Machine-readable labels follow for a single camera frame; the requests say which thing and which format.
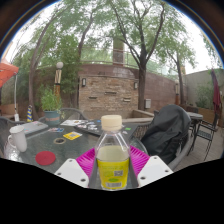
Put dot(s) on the flat round red coaster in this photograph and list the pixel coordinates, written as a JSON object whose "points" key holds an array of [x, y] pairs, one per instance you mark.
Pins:
{"points": [[45, 158]]}

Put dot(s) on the small blue sticker card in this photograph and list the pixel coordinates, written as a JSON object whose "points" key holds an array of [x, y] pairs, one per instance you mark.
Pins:
{"points": [[56, 130]]}

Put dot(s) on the grey electrical wall box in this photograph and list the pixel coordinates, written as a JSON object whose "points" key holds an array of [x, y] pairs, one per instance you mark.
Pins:
{"points": [[147, 103]]}

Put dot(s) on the blue and yellow striped cone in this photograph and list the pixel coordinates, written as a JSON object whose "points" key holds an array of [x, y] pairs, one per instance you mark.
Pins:
{"points": [[30, 114]]}

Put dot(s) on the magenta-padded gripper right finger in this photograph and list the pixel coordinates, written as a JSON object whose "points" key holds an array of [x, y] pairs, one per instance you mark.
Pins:
{"points": [[138, 160]]}

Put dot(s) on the slim wooden lamp post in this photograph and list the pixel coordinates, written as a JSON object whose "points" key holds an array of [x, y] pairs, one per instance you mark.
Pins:
{"points": [[177, 93]]}

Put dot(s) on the clear bottle with yellow label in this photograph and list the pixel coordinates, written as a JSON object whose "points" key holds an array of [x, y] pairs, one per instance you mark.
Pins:
{"points": [[112, 166]]}

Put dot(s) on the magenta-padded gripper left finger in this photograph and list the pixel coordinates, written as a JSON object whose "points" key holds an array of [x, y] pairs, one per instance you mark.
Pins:
{"points": [[85, 161]]}

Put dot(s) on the black metal patio chair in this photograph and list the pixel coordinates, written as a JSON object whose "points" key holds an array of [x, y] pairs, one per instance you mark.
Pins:
{"points": [[208, 133]]}

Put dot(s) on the silver laptop with stickers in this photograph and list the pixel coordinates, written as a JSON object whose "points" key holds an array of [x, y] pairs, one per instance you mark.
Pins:
{"points": [[33, 127]]}

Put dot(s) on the white ceramic mug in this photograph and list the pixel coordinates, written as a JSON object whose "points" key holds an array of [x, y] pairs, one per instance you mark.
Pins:
{"points": [[18, 138]]}

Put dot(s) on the yellow square card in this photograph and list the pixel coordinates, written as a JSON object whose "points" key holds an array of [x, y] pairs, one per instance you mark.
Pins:
{"points": [[72, 135]]}

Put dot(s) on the black wall lantern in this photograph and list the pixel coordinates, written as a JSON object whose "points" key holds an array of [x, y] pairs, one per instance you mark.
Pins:
{"points": [[135, 85], [83, 82]]}

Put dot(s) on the green plant in teal pot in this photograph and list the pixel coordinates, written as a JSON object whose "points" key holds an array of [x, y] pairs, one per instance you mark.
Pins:
{"points": [[51, 103]]}

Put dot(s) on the wooden lamp post with globe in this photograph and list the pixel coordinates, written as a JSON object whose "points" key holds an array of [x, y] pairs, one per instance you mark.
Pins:
{"points": [[58, 80]]}

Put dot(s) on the orange patio umbrella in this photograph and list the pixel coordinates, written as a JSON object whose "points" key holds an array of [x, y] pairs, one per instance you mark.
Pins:
{"points": [[6, 71]]}

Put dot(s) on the white sticker sheet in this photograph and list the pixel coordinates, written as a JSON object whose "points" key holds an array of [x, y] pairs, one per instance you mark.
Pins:
{"points": [[71, 122]]}

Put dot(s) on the black laptop with stickers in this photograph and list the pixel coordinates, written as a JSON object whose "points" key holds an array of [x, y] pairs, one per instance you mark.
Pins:
{"points": [[88, 127]]}

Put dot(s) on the black jacket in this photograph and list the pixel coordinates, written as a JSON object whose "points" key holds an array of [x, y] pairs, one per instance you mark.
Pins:
{"points": [[166, 133]]}

